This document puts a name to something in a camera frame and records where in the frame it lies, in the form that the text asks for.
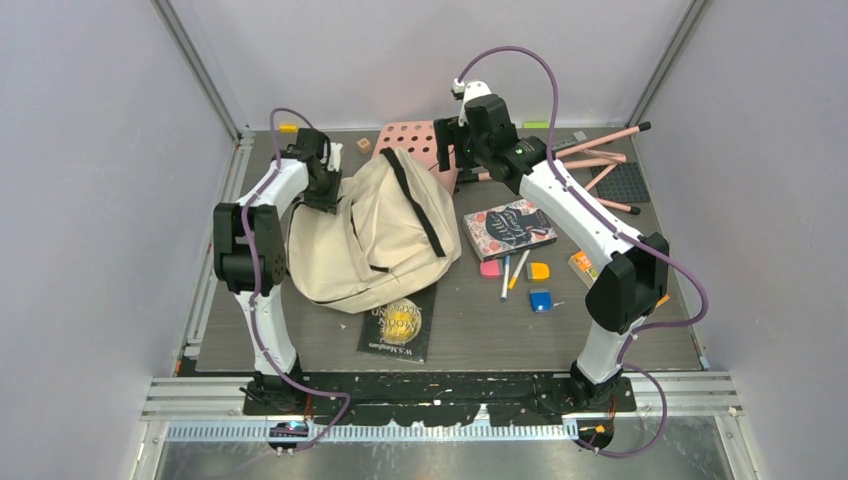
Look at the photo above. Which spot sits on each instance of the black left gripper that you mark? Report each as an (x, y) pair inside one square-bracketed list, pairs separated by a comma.
[(328, 202)]

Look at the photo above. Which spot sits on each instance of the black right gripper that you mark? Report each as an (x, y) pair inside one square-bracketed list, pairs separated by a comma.
[(448, 132)]

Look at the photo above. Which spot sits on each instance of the beige canvas backpack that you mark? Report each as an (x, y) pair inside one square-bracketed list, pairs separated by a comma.
[(394, 233)]

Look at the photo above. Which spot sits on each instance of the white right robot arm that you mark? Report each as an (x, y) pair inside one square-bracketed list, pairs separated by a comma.
[(632, 275)]

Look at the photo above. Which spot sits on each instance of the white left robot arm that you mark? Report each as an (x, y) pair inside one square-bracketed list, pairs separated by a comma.
[(249, 254)]

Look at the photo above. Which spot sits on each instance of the pink perforated music stand tray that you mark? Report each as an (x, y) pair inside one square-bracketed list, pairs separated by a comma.
[(418, 139)]

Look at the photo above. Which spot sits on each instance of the small wooden cube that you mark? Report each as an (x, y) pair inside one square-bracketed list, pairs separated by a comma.
[(364, 146)]

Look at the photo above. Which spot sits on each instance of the floral little women book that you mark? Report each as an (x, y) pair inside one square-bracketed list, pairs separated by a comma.
[(504, 230)]

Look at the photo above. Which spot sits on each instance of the grey lego strip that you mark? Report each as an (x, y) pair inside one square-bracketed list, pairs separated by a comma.
[(576, 138)]

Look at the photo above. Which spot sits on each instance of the pink eraser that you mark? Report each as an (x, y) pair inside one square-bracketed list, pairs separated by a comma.
[(491, 269)]

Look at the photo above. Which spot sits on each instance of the orange yellow eraser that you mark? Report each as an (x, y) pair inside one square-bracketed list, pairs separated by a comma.
[(537, 272)]

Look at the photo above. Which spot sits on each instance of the white blue marker pen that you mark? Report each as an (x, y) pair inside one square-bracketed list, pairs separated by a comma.
[(505, 278)]

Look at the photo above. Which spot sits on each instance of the dark grey lego baseplate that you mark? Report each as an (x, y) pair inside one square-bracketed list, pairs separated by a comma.
[(624, 184)]

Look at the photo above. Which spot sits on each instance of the orange treehouse book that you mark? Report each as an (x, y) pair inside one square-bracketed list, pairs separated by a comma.
[(584, 269)]

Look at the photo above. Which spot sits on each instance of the blue eraser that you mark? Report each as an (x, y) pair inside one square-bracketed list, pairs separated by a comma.
[(540, 300)]

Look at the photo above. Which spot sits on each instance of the black moon and sixpence book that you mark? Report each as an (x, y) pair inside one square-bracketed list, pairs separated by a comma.
[(401, 329)]

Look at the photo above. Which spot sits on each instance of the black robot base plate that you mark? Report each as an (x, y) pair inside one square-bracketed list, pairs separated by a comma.
[(434, 399)]

